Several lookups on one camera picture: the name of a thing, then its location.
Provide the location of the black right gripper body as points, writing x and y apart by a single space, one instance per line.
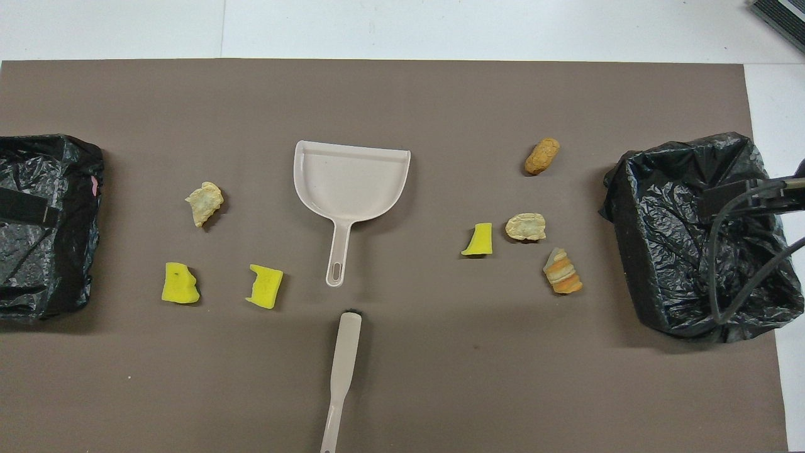
724 196

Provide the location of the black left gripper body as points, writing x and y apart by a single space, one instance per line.
25 207

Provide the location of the yellow green sponge piece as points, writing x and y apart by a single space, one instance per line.
264 286
179 286

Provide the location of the pale foam scrap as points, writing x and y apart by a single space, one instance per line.
204 202
526 226

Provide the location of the orange striped foam scrap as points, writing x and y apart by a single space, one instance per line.
561 272

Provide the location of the brown potato shaped scrap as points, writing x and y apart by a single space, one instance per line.
541 157

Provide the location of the small yellow sponge wedge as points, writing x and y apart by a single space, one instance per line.
481 239

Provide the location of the beige plastic dustpan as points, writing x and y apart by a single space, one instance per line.
349 182

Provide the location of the beige hand brush black bristles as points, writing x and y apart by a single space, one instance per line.
347 352

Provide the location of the black bag bin pink mark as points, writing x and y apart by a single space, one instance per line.
63 264

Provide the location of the black bag lined bin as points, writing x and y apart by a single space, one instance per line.
660 239

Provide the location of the dark ribbed device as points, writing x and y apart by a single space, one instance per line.
786 16

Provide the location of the large brown table mat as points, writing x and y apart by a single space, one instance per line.
402 100

